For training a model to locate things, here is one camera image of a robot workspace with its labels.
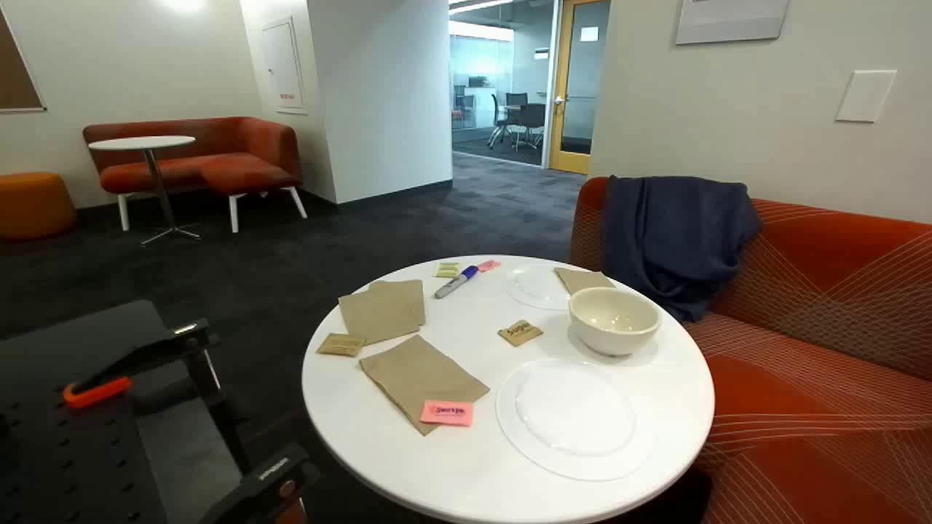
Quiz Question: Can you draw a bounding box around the white wall panel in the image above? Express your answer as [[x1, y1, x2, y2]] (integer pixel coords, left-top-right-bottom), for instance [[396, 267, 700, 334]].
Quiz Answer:
[[260, 14, 313, 118]]

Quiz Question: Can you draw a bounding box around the white wall switch plate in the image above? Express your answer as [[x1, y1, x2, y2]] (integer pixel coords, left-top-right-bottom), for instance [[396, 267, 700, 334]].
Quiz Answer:
[[832, 67, 901, 129]]

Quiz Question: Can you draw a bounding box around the orange round ottoman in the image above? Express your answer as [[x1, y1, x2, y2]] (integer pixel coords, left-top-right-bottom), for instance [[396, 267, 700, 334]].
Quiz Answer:
[[0, 168, 80, 244]]

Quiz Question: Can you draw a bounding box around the small white saucer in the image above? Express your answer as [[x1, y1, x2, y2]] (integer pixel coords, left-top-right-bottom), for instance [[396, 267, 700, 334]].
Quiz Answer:
[[502, 262, 576, 318]]

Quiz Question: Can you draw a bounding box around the small round white side table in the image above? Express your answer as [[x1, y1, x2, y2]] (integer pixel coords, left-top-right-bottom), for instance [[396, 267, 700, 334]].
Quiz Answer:
[[84, 131, 203, 251]]

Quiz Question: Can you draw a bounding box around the blue marker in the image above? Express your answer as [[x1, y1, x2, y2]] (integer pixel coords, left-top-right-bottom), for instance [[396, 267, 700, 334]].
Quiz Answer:
[[431, 262, 484, 303]]

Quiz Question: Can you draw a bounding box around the brown framed wall board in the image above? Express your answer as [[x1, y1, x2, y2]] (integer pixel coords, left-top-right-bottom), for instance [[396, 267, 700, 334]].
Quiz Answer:
[[0, 9, 49, 117]]

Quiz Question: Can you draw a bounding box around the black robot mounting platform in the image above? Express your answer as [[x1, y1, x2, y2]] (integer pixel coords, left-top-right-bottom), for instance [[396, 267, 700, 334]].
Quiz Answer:
[[0, 297, 323, 524]]

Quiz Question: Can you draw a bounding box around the wooden glass door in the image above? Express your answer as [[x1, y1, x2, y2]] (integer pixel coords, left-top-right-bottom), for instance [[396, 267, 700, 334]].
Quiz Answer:
[[544, 0, 616, 177]]

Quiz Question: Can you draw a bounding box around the grey wall sign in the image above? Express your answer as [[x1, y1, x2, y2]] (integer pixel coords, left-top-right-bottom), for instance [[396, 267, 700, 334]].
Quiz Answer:
[[672, 0, 795, 49]]

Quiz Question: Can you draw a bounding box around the brown paper napkin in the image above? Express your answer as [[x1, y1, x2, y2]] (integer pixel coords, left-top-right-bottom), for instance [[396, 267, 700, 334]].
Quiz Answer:
[[356, 331, 493, 439], [336, 276, 429, 345], [550, 265, 618, 300]]

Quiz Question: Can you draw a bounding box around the rust red lounge bench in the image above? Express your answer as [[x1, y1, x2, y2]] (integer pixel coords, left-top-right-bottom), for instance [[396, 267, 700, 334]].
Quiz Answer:
[[83, 114, 313, 235]]

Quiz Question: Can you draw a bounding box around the orange patterned sofa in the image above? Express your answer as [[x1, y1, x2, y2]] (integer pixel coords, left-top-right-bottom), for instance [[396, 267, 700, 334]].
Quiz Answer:
[[565, 171, 932, 524]]

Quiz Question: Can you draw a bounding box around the orange handled black clamp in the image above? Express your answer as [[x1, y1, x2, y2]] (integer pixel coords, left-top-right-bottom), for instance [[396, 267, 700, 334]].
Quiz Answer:
[[58, 318, 250, 431]]

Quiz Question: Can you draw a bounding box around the black office chair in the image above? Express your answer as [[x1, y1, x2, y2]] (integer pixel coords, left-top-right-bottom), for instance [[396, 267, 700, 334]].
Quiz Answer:
[[505, 91, 547, 155]]

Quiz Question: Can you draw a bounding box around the brown sugar packet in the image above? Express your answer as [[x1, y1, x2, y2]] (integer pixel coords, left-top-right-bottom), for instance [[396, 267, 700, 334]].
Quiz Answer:
[[496, 318, 547, 350], [314, 328, 369, 360]]

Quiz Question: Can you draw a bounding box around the large clear plastic plate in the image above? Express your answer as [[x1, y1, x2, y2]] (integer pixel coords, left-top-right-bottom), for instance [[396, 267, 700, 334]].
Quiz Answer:
[[493, 360, 655, 487]]

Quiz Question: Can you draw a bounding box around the cream ceramic bowl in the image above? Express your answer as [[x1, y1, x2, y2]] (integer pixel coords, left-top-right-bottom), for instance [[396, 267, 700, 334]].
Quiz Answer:
[[565, 283, 664, 360]]

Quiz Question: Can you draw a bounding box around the navy blue cloth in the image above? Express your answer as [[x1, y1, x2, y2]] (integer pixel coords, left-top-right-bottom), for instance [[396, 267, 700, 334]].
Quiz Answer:
[[599, 174, 765, 325]]

